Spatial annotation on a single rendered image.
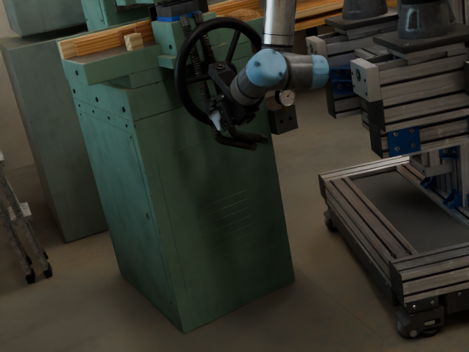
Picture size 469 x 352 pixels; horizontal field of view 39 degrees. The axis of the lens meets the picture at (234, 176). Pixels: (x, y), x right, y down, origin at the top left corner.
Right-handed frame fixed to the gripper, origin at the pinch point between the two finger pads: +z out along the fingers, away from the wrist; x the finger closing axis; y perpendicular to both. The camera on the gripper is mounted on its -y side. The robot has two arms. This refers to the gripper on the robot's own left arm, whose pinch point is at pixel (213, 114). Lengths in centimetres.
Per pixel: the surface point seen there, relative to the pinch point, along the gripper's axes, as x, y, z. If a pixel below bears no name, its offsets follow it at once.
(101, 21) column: -3, -51, 42
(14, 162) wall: -11, -76, 270
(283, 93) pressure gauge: 32.9, -3.7, 17.9
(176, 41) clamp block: 0.4, -22.7, 3.2
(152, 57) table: -3.6, -24.0, 13.5
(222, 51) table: 13.5, -17.7, 6.1
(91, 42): -14.9, -36.9, 23.9
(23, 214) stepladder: -38, -13, 116
